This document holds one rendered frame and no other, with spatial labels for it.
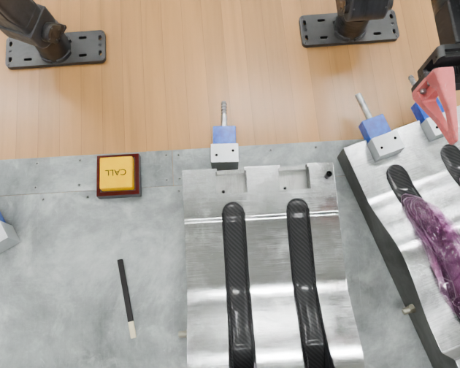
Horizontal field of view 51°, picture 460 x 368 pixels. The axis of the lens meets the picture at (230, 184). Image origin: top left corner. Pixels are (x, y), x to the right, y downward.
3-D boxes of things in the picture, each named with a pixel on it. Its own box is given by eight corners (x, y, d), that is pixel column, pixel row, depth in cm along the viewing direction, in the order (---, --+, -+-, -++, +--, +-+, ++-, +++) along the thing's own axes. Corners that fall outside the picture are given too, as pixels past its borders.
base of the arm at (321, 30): (412, 18, 93) (406, -13, 95) (308, 25, 92) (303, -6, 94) (398, 41, 100) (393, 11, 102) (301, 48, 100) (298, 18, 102)
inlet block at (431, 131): (393, 86, 94) (402, 73, 89) (416, 78, 95) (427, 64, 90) (423, 146, 91) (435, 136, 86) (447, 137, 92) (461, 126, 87)
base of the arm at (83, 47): (96, 41, 91) (96, 9, 93) (-12, 49, 91) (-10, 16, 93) (106, 63, 99) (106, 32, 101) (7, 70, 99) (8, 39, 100)
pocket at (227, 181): (215, 174, 87) (215, 168, 84) (244, 172, 87) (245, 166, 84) (217, 198, 86) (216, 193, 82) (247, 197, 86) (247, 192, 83)
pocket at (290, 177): (275, 171, 87) (277, 164, 84) (304, 169, 87) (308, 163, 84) (277, 195, 86) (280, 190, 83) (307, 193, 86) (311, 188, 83)
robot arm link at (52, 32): (45, 36, 85) (59, 10, 87) (0, 21, 86) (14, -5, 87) (58, 55, 91) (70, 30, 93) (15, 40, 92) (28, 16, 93)
